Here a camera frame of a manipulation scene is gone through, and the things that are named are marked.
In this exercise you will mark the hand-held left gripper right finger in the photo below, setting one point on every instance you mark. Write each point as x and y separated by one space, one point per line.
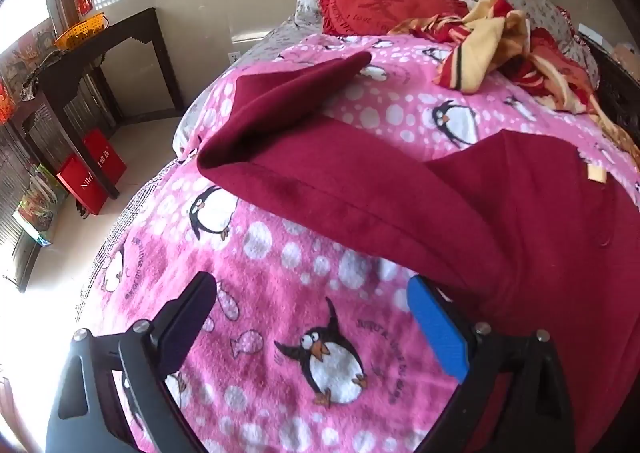
440 328

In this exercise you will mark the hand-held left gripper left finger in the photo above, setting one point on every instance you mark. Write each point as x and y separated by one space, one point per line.
186 325

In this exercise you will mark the maroon fleece garment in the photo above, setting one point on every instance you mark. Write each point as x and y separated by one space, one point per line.
350 183

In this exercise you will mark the pink penguin print blanket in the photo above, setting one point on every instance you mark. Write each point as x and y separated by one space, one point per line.
280 283

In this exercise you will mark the red gift box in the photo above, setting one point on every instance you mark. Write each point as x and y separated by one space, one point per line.
105 153
80 185

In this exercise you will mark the colourful printed bags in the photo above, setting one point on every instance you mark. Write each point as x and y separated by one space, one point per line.
37 205

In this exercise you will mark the dark wooden table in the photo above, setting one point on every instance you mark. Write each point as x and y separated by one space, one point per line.
100 50

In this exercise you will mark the red and yellow striped blanket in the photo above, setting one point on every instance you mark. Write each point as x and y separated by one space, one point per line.
485 40

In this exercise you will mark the orange plastic basket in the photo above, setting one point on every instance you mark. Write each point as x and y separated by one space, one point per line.
80 30

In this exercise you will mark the wall outlet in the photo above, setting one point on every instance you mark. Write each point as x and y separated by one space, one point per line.
233 57

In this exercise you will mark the colourful wall poster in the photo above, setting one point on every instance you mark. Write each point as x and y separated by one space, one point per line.
25 55

